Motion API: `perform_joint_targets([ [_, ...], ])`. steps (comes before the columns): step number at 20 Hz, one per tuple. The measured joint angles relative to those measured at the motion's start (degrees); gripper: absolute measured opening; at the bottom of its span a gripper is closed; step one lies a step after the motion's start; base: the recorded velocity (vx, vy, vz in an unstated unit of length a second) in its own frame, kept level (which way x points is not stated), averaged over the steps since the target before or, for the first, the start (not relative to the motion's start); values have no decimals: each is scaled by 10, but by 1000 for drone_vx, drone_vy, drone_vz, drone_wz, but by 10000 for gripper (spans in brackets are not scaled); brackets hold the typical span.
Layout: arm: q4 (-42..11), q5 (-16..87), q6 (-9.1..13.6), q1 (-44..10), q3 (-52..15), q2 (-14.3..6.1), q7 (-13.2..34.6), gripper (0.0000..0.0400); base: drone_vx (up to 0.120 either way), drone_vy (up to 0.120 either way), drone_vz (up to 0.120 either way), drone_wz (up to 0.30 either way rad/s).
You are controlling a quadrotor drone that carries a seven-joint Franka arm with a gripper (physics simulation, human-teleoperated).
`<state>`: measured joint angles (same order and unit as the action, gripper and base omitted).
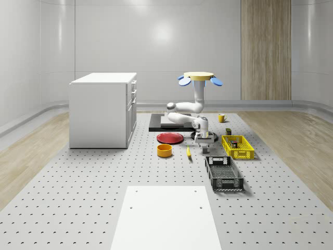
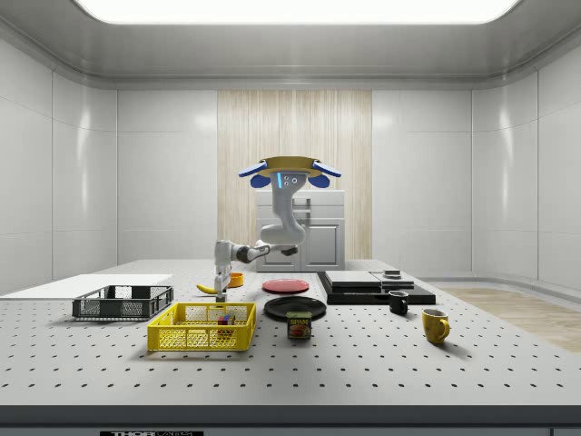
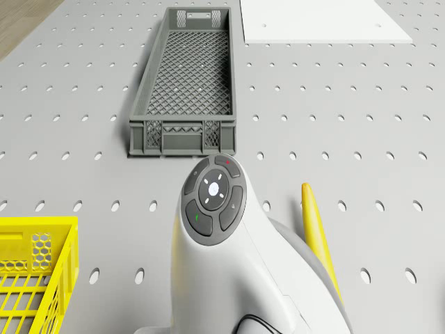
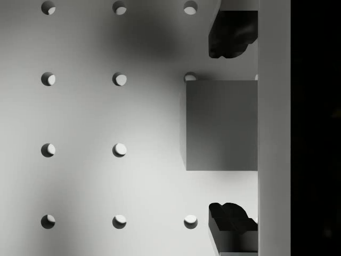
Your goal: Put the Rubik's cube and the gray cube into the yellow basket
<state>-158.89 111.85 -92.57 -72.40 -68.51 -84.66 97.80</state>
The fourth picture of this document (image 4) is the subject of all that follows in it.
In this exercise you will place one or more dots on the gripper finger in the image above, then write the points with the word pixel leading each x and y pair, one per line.
pixel 234 232
pixel 233 33

